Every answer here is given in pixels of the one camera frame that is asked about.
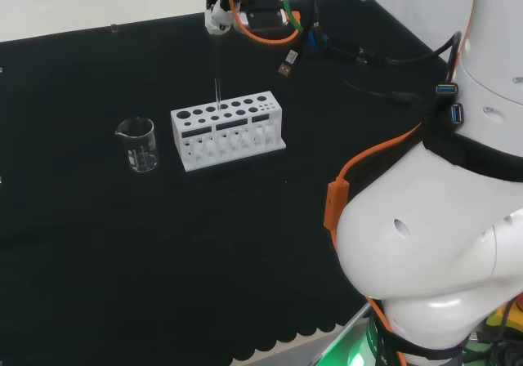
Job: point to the black white five-finger hand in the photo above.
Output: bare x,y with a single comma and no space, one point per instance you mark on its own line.
216,16

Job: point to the clear glass rod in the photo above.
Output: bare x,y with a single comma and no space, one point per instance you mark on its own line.
217,94

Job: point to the clear glass beaker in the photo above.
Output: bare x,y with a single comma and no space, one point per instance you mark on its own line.
141,153

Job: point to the black cloth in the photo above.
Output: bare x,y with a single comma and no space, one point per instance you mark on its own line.
163,239

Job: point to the white test tube rack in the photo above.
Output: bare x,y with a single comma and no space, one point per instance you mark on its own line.
204,153

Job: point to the yellow stop button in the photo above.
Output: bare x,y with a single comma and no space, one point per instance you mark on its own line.
504,315

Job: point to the blue usb plug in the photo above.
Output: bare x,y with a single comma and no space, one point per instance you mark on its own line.
446,88
458,113

